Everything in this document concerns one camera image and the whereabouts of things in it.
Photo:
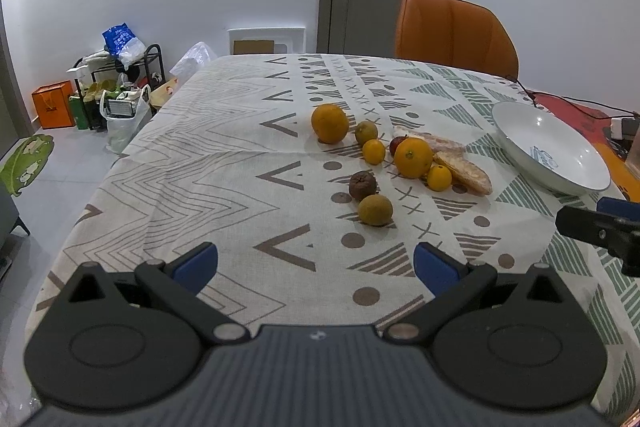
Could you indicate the patterned white tablecloth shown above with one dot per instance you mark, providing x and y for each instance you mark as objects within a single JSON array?
[{"x": 231, "y": 159}]

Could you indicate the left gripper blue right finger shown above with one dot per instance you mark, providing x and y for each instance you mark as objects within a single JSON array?
[{"x": 457, "y": 288}]

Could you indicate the small red apple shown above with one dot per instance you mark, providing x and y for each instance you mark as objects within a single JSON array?
[{"x": 395, "y": 143}]

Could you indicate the peeled pomelo segment front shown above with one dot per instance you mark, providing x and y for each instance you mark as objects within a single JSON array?
[{"x": 465, "y": 171}]

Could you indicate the blue plastic bag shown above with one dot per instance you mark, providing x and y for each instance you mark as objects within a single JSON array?
[{"x": 116, "y": 38}]

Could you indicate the clear plastic bag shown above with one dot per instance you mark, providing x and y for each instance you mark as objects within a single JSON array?
[{"x": 195, "y": 58}]

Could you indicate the small green-brown fruit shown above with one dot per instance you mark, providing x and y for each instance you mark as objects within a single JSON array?
[{"x": 365, "y": 131}]

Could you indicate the orange paper bag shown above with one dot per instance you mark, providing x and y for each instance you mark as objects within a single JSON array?
[{"x": 51, "y": 105}]

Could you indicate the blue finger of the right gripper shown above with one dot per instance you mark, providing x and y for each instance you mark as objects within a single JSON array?
[{"x": 619, "y": 208}]

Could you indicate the green-brown round fruit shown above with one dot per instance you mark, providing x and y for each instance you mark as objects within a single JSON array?
[{"x": 375, "y": 210}]

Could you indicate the green leaf floor mat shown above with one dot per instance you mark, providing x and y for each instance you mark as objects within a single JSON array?
[{"x": 26, "y": 162}]

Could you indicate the black metal rack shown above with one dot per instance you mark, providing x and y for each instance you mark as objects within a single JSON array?
[{"x": 92, "y": 74}]

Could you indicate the orange leather chair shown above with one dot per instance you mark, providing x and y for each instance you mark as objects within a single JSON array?
[{"x": 455, "y": 33}]

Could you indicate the small tangerine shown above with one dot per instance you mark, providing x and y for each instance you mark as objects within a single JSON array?
[
  {"x": 373, "y": 152},
  {"x": 438, "y": 178}
]

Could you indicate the white ceramic plate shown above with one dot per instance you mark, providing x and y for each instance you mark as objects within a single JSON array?
[{"x": 549, "y": 150}]

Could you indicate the large orange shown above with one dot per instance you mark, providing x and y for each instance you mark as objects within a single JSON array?
[
  {"x": 413, "y": 157},
  {"x": 330, "y": 123}
]

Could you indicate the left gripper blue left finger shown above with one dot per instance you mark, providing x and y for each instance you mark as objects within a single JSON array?
[{"x": 173, "y": 287}]

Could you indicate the white plastic bag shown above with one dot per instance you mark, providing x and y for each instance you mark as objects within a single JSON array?
[{"x": 125, "y": 115}]

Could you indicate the dark wrinkled red fruit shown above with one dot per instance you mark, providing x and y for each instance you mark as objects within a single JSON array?
[{"x": 361, "y": 185}]

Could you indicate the red orange cartoon mat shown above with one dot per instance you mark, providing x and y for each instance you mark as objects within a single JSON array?
[{"x": 593, "y": 125}]

